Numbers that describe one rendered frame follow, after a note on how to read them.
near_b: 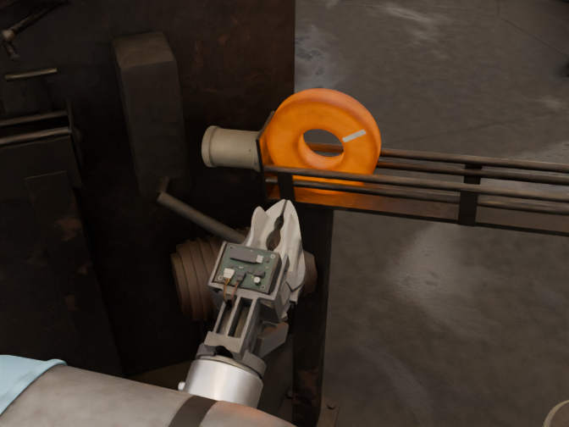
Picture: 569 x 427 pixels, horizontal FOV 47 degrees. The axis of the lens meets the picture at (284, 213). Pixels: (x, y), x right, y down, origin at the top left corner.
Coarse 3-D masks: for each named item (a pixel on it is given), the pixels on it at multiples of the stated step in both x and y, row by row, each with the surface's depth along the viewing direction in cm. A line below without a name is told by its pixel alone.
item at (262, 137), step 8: (272, 112) 92; (264, 128) 89; (264, 136) 89; (256, 144) 88; (264, 144) 89; (264, 152) 90; (264, 160) 90; (272, 160) 93; (264, 176) 91; (264, 184) 92; (264, 192) 93
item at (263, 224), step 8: (256, 208) 71; (272, 208) 76; (280, 208) 76; (256, 216) 71; (264, 216) 74; (272, 216) 76; (280, 216) 76; (256, 224) 72; (264, 224) 74; (272, 224) 75; (256, 232) 72; (264, 232) 74; (272, 232) 75; (248, 240) 74; (256, 240) 73; (264, 240) 74; (264, 248) 73
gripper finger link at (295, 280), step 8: (296, 256) 73; (296, 264) 72; (304, 264) 72; (288, 272) 72; (296, 272) 72; (304, 272) 72; (288, 280) 71; (296, 280) 71; (304, 280) 72; (296, 288) 71; (296, 296) 71
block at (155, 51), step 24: (120, 48) 89; (144, 48) 89; (168, 48) 90; (120, 72) 86; (144, 72) 87; (168, 72) 88; (120, 96) 96; (144, 96) 89; (168, 96) 90; (144, 120) 92; (168, 120) 93; (144, 144) 94; (168, 144) 96; (144, 168) 97; (168, 168) 98; (144, 192) 100; (168, 192) 101
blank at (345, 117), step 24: (312, 96) 84; (336, 96) 84; (288, 120) 86; (312, 120) 85; (336, 120) 84; (360, 120) 83; (288, 144) 89; (360, 144) 85; (312, 168) 90; (336, 168) 89; (360, 168) 88; (336, 192) 92
